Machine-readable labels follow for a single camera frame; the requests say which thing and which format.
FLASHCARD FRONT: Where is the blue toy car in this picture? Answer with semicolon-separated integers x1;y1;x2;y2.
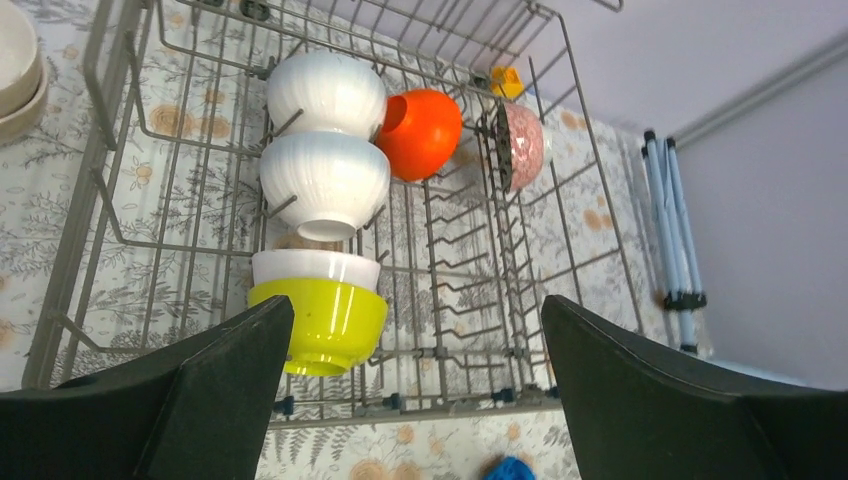
482;456;537;480

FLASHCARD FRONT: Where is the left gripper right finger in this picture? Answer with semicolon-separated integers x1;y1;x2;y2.
541;295;847;479

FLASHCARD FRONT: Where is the white ribbed bowl middle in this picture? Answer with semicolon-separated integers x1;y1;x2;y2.
259;131;391;242

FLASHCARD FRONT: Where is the floral patterned table mat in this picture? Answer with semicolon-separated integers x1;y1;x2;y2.
1;1;680;479

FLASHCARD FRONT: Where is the white ribbed bowl rear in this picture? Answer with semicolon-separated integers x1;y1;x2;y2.
266;51;388;141

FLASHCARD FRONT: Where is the orange bowl rear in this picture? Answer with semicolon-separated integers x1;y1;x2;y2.
375;89;463;182

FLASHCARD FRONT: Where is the white ribbed bowl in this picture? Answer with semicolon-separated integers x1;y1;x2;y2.
259;131;391;242
266;51;388;141

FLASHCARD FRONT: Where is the plain beige bowl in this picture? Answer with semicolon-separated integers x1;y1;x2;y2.
1;71;49;146

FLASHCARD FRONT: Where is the yellow-green bowl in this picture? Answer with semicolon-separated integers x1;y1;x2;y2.
247;249;388;377

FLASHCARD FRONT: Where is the grey wire dish rack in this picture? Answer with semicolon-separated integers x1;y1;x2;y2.
22;1;650;429

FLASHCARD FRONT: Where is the blue folded metal stand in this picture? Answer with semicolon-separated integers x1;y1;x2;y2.
641;130;707;355

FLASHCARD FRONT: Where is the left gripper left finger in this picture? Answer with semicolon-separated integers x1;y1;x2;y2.
1;296;294;479

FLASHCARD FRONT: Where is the pink patterned bowl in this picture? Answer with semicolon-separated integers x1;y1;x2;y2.
493;103;552;192

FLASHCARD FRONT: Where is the yellow rubber duck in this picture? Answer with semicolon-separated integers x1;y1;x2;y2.
490;66;525;100

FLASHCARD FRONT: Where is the beige bowl with leaf pattern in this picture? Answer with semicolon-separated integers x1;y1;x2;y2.
1;0;42;117

